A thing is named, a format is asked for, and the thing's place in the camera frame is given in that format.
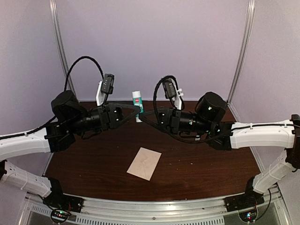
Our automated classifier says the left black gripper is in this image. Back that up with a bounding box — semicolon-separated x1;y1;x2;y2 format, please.
68;102;143;135

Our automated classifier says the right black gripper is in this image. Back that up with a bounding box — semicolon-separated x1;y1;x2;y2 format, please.
138;105;212;135

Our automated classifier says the green white glue stick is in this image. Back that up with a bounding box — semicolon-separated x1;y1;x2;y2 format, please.
132;91;144;123

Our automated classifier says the beige envelope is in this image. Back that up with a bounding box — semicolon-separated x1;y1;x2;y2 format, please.
127;147;162;181

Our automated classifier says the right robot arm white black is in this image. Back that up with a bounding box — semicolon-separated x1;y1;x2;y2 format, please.
139;92;300;207

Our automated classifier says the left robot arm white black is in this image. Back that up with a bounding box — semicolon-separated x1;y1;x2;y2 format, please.
0;90;140;208

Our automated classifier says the right black braided cable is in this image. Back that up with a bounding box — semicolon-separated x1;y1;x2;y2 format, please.
153;75;233;143

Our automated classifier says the black braided cable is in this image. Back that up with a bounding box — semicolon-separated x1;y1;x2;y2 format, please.
153;75;233;143
62;56;105;92

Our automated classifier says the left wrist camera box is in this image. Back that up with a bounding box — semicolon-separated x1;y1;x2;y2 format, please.
96;74;115;106

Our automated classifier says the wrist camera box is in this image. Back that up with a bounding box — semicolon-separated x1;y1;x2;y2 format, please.
96;74;115;106
162;78;185;110

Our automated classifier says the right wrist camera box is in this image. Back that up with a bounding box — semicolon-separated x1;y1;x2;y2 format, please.
162;78;185;110

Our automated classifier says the left black braided cable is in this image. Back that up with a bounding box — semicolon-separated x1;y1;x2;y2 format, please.
62;56;105;92

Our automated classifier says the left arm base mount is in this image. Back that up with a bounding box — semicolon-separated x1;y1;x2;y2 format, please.
39;195;84;224

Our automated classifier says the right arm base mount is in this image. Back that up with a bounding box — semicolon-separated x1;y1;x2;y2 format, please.
225;193;264;224

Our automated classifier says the left aluminium frame post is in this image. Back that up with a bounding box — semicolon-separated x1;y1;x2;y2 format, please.
48;0;75;94

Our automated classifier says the aluminium frame post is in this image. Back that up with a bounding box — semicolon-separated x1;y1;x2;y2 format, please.
227;0;255;104
48;0;75;94

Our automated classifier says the right aluminium frame post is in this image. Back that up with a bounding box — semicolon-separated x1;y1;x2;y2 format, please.
227;0;255;104

